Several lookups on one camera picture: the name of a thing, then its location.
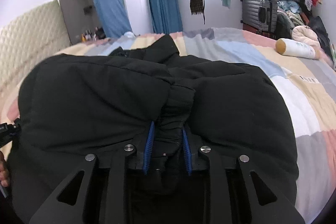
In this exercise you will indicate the cream plush cushion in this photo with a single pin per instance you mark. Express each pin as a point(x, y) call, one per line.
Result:
point(304, 34)

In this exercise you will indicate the left hand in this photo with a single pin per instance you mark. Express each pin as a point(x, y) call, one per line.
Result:
point(4, 173)

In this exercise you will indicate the blue curtain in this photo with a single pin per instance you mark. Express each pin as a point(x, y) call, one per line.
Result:
point(166, 16)

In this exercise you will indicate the blue covered chair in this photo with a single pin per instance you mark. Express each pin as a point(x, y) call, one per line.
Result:
point(113, 17)

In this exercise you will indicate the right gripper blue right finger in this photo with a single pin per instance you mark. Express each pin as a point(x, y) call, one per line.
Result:
point(187, 152)

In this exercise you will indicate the cream quilted headboard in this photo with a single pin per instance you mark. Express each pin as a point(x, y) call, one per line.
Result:
point(30, 38)

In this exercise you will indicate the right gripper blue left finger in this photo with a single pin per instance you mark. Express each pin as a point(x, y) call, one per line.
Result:
point(148, 148)

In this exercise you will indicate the black puffy jacket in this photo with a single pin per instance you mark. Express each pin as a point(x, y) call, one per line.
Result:
point(84, 126)

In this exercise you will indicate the white cylindrical bolster pillow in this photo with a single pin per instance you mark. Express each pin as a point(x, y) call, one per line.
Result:
point(288, 47)

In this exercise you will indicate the patchwork pastel bed quilt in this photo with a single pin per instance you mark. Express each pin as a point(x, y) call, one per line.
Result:
point(307, 87)

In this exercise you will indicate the grey ribbed suitcase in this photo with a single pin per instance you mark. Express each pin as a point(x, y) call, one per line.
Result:
point(260, 14)

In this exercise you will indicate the bottles on nightstand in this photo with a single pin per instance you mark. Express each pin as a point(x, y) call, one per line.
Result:
point(97, 34)

